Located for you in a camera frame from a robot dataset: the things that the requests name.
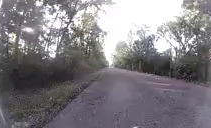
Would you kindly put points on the grey asphalt road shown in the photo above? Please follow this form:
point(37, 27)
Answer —
point(133, 100)

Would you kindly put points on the row of trees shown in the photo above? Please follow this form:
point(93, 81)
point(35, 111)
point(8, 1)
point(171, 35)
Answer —
point(43, 43)
point(183, 56)

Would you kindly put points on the grass verge with leaves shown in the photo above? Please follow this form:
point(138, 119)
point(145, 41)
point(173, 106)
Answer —
point(43, 100)

